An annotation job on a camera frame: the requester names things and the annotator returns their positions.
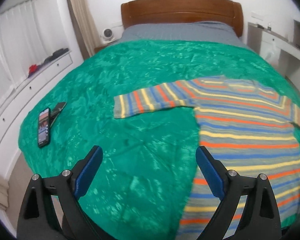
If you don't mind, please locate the small white fan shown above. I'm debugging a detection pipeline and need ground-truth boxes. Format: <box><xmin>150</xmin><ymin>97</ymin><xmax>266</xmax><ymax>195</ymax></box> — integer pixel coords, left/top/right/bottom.
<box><xmin>101</xmin><ymin>28</ymin><xmax>114</xmax><ymax>42</ymax></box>

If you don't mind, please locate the green satin bedspread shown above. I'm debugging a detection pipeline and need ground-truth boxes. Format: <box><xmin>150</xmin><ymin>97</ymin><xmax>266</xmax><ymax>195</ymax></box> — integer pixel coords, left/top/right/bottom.
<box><xmin>19</xmin><ymin>40</ymin><xmax>300</xmax><ymax>239</ymax></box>

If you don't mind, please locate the black smartphone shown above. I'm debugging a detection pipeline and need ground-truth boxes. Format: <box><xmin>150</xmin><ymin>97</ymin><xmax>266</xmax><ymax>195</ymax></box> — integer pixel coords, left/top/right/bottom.
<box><xmin>37</xmin><ymin>108</ymin><xmax>51</xmax><ymax>148</ymax></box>

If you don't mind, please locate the red item on cabinet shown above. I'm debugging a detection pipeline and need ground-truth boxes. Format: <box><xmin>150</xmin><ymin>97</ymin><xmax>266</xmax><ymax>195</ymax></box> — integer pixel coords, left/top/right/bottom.
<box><xmin>28</xmin><ymin>64</ymin><xmax>40</xmax><ymax>77</ymax></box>

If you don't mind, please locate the brown wooden headboard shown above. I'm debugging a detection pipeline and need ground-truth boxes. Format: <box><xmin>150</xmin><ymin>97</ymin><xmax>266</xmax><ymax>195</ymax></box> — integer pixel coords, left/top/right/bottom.
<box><xmin>121</xmin><ymin>0</ymin><xmax>244</xmax><ymax>37</ymax></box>

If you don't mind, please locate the striped knit sweater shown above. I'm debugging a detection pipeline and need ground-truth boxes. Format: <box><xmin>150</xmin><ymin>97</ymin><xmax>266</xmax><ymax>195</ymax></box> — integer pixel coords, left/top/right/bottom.
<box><xmin>114</xmin><ymin>76</ymin><xmax>300</xmax><ymax>239</ymax></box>

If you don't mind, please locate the beige curtain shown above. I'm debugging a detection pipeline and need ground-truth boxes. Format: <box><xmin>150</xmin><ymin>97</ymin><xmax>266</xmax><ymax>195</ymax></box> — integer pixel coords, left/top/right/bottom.
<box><xmin>68</xmin><ymin>0</ymin><xmax>101</xmax><ymax>59</ymax></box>

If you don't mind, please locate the grey checked bed sheet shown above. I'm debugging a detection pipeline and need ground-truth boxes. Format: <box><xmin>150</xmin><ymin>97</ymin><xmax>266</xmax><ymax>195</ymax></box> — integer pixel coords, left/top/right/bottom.
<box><xmin>118</xmin><ymin>21</ymin><xmax>247</xmax><ymax>48</ymax></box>

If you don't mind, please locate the dark remote control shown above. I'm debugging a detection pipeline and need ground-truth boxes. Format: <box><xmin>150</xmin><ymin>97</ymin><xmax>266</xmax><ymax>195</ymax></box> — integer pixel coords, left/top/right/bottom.
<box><xmin>50</xmin><ymin>102</ymin><xmax>66</xmax><ymax>127</ymax></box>

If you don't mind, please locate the white plastic bag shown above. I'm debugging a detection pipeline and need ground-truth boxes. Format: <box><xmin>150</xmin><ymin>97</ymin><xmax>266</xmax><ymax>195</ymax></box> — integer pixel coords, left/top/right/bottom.
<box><xmin>264</xmin><ymin>43</ymin><xmax>280</xmax><ymax>64</ymax></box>

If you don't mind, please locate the black item on cabinet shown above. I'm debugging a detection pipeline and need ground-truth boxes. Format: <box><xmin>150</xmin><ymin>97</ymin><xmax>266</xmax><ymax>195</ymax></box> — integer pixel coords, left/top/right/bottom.
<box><xmin>43</xmin><ymin>48</ymin><xmax>69</xmax><ymax>64</ymax></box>

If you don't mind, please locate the white built-in desk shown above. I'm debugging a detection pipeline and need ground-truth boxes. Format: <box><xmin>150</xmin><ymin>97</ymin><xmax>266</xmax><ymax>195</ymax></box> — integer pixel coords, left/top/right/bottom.
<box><xmin>247</xmin><ymin>22</ymin><xmax>300</xmax><ymax>76</ymax></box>

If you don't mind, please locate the white drawer cabinet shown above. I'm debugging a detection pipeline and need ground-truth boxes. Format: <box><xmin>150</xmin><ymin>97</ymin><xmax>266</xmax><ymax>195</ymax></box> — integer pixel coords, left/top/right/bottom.
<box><xmin>0</xmin><ymin>52</ymin><xmax>74</xmax><ymax>180</ymax></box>

